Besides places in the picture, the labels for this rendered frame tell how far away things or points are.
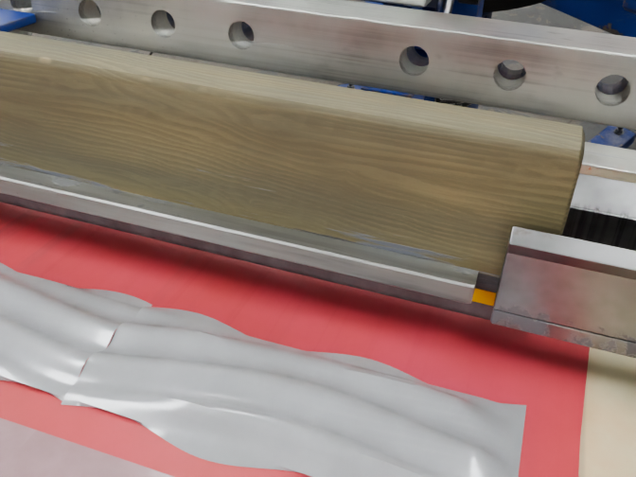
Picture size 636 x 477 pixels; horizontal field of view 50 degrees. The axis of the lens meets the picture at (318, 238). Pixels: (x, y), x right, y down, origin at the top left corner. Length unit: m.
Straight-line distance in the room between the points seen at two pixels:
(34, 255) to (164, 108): 0.12
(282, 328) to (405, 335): 0.06
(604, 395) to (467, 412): 0.07
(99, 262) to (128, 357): 0.09
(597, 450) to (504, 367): 0.05
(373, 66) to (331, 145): 0.23
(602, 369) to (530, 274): 0.07
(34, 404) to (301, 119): 0.16
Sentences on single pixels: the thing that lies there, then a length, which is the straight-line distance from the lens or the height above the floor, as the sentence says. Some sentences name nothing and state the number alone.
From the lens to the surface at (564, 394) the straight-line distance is 0.32.
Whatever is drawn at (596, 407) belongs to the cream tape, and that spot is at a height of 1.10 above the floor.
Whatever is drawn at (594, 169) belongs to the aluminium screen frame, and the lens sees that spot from 0.45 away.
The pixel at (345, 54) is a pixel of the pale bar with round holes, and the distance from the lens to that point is 0.52.
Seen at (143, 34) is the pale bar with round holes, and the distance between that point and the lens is 0.60.
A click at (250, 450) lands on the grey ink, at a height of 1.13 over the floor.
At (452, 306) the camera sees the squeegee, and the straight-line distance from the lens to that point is 0.34.
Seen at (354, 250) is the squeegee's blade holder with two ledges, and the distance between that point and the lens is 0.31.
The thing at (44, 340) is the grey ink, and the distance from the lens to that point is 0.33.
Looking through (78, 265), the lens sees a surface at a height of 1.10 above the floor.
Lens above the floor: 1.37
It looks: 48 degrees down
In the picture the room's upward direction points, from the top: 4 degrees counter-clockwise
